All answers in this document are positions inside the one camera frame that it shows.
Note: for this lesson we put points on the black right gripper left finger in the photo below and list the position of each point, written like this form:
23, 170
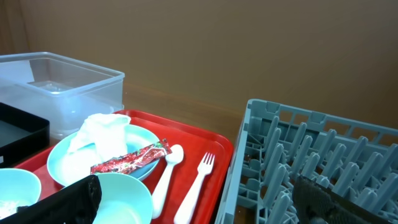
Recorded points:
76, 204

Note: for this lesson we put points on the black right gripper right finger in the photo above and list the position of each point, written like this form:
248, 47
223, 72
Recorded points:
317, 204

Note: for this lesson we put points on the light blue plate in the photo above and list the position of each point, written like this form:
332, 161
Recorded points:
67, 168

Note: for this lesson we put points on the mint green bowl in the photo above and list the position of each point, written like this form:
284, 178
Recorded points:
125, 200

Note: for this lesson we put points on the small light blue bowl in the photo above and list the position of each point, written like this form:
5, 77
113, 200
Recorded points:
19, 188

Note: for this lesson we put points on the red ketchup sachet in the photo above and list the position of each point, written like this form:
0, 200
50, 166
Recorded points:
130, 162

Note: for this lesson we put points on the white napkin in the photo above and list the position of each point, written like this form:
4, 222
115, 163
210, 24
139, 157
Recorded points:
106, 131

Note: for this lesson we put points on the white plastic fork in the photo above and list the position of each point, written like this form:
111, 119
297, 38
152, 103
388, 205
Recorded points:
186, 209

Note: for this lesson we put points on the white plastic spoon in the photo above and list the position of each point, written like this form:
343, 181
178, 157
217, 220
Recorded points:
160, 192

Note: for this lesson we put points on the grey dishwasher rack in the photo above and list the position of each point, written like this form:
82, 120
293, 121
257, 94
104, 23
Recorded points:
277, 143

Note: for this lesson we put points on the black waste tray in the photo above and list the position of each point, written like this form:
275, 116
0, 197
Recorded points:
22, 135

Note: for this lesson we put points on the clear plastic bin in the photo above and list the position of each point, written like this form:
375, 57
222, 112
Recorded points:
63, 90

